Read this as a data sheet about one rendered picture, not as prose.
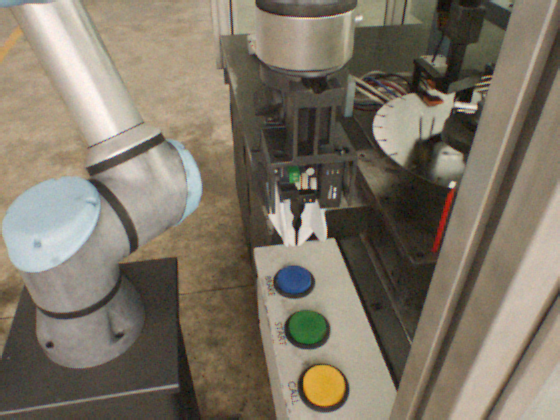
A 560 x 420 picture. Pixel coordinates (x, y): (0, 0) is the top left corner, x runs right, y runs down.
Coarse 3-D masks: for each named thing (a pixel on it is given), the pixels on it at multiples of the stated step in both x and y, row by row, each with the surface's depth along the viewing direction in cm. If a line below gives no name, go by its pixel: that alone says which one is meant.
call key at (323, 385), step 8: (312, 368) 46; (320, 368) 46; (328, 368) 46; (304, 376) 46; (312, 376) 46; (320, 376) 46; (328, 376) 46; (336, 376) 45; (304, 384) 45; (312, 384) 45; (320, 384) 45; (328, 384) 45; (336, 384) 45; (344, 384) 45; (304, 392) 45; (312, 392) 44; (320, 392) 44; (328, 392) 44; (336, 392) 44; (312, 400) 44; (320, 400) 44; (328, 400) 44; (336, 400) 44
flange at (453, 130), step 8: (448, 120) 75; (456, 120) 75; (464, 120) 75; (472, 120) 72; (448, 128) 73; (456, 128) 73; (464, 128) 72; (472, 128) 71; (448, 136) 72; (456, 136) 71; (464, 136) 71; (472, 136) 71; (456, 144) 71; (464, 144) 70; (472, 144) 69
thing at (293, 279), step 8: (280, 272) 56; (288, 272) 56; (296, 272) 56; (304, 272) 56; (280, 280) 55; (288, 280) 55; (296, 280) 55; (304, 280) 55; (280, 288) 55; (288, 288) 54; (296, 288) 54; (304, 288) 55
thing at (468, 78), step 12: (456, 48) 70; (456, 60) 72; (456, 72) 73; (468, 72) 76; (480, 72) 76; (444, 84) 74; (456, 84) 74; (468, 84) 76; (456, 96) 80; (468, 96) 78
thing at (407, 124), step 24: (408, 96) 84; (432, 96) 84; (480, 96) 84; (384, 120) 77; (408, 120) 77; (432, 120) 77; (384, 144) 71; (408, 144) 71; (432, 144) 71; (408, 168) 66; (432, 168) 66; (456, 168) 66
